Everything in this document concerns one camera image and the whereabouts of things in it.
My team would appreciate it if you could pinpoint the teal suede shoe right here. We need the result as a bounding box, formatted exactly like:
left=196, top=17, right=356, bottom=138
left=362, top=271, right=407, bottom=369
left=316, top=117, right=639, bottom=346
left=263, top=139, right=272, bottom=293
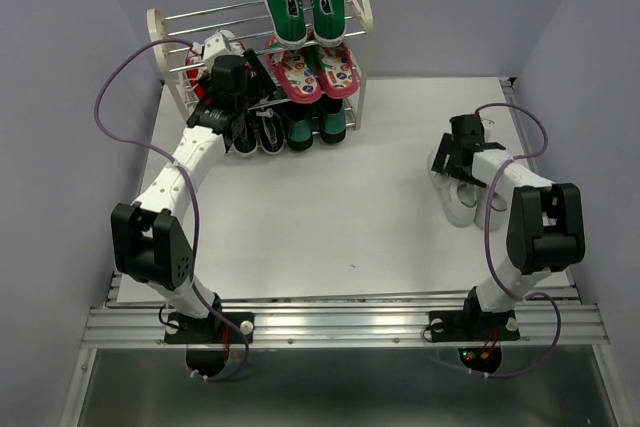
left=318, top=97, right=347, bottom=145

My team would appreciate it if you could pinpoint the red canvas sneaker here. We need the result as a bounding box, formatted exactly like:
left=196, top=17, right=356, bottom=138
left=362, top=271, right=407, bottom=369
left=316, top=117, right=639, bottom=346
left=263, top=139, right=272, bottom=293
left=184, top=45, right=208, bottom=100
left=215, top=29, right=246, bottom=56

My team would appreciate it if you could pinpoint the green sneaker right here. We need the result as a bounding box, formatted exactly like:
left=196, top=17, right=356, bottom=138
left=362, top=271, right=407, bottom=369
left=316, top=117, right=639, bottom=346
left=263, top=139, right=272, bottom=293
left=309, top=0, right=346, bottom=48

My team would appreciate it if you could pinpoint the teal suede shoe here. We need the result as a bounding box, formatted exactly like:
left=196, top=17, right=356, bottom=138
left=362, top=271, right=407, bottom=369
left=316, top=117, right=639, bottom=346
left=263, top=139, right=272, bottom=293
left=283, top=102, right=313, bottom=152
left=318, top=97, right=347, bottom=145

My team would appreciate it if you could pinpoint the green sneaker left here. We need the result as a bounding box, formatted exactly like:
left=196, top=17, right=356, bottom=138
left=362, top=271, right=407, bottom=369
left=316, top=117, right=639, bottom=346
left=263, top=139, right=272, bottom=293
left=264, top=0, right=307, bottom=50

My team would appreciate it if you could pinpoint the white fashion sneaker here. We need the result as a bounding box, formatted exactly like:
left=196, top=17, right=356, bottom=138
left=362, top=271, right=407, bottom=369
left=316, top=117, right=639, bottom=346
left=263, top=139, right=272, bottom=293
left=428, top=148, right=478, bottom=228

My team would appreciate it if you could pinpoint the green sneaker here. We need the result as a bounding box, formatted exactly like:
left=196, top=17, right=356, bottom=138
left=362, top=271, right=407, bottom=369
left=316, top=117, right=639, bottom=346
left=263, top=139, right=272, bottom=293
left=309, top=0, right=346, bottom=48
left=264, top=0, right=307, bottom=50

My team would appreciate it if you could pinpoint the pink patterned slipper right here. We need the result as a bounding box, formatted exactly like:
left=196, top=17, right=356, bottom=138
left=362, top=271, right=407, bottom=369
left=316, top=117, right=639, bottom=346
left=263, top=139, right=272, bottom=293
left=315, top=44, right=359, bottom=100

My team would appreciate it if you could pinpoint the black canvas sneaker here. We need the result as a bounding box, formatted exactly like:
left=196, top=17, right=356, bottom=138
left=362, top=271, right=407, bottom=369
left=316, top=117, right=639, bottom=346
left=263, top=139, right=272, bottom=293
left=234, top=116, right=257, bottom=158
left=256, top=108, right=285, bottom=155

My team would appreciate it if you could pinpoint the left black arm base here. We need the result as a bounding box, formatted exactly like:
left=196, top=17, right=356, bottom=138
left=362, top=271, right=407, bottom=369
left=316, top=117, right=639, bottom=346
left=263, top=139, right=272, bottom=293
left=158, top=299, right=255, bottom=383

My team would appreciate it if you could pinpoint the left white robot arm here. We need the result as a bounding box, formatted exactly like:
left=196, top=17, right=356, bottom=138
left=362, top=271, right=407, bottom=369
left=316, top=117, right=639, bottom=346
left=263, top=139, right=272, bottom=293
left=111, top=50, right=276, bottom=341

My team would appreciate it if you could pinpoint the cream metal shoe shelf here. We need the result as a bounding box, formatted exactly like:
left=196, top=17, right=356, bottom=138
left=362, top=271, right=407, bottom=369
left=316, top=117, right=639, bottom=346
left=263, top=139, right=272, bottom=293
left=146, top=0, right=375, bottom=130

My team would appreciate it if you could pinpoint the pink patterned slipper left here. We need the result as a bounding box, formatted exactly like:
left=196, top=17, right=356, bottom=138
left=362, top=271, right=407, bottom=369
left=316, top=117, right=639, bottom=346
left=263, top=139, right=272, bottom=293
left=266, top=35, right=322, bottom=105

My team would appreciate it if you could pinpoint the pink patterned slipper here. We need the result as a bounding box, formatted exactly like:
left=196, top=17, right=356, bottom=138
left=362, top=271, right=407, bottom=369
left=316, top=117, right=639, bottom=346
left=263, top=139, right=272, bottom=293
left=315, top=44, right=359, bottom=100
left=266, top=35, right=322, bottom=105

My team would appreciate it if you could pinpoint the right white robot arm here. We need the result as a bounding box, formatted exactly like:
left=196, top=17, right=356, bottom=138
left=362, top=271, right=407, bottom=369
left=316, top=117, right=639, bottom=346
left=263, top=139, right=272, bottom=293
left=429, top=114, right=585, bottom=337

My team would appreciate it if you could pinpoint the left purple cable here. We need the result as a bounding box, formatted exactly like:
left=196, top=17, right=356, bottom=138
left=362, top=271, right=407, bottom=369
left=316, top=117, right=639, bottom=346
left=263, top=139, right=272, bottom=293
left=93, top=39, right=251, bottom=383

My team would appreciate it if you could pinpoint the aluminium table frame rail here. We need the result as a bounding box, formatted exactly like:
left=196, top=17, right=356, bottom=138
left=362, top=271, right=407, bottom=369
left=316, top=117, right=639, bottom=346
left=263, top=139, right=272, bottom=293
left=79, top=76, right=614, bottom=348

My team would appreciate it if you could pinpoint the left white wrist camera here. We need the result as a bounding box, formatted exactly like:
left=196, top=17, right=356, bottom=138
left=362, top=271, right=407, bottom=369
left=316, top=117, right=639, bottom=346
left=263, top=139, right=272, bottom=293
left=202, top=33, right=233, bottom=69

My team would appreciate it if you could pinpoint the teal suede shoe left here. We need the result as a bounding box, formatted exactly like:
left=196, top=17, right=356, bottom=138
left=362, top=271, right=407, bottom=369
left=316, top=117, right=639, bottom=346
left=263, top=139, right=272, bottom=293
left=283, top=102, right=313, bottom=152

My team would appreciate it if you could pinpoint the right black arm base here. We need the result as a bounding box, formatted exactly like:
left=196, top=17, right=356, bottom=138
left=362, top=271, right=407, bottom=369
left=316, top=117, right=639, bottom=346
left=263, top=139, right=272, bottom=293
left=421, top=288, right=521, bottom=374

